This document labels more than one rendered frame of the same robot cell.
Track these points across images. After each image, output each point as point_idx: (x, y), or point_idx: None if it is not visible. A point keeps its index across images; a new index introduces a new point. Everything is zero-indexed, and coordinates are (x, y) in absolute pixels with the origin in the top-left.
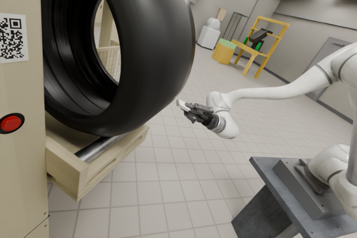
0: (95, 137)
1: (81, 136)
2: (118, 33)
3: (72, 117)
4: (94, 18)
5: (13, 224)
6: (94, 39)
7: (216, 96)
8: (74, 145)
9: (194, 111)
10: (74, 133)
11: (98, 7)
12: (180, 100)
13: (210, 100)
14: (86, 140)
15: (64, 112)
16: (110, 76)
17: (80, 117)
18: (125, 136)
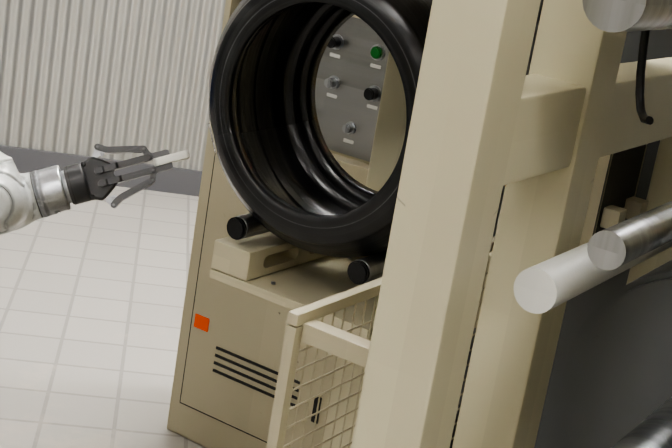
0: (314, 276)
1: (339, 279)
2: (332, 35)
3: (353, 178)
4: (407, 124)
5: None
6: (393, 170)
7: (16, 172)
8: (343, 271)
9: (140, 163)
10: (353, 283)
11: (405, 97)
12: (180, 151)
13: (25, 195)
14: (327, 274)
15: (367, 188)
16: (330, 216)
17: (344, 171)
18: (265, 234)
